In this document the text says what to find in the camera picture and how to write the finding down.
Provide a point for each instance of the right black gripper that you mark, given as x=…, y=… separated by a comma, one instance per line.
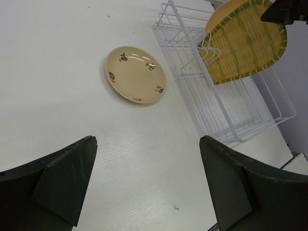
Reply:
x=285, y=12

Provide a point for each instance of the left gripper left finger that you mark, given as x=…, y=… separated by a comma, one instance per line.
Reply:
x=47, y=194

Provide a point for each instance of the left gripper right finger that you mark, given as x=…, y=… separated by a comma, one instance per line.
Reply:
x=249, y=195

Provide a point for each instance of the yellow green woven plate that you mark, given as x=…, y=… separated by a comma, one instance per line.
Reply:
x=241, y=44

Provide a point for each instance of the plain beige round plate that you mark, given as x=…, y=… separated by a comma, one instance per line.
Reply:
x=222, y=12

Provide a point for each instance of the small beige patterned plate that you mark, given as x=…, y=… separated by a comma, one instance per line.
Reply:
x=135, y=75

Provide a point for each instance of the white wire dish rack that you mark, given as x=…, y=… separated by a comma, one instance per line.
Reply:
x=234, y=111

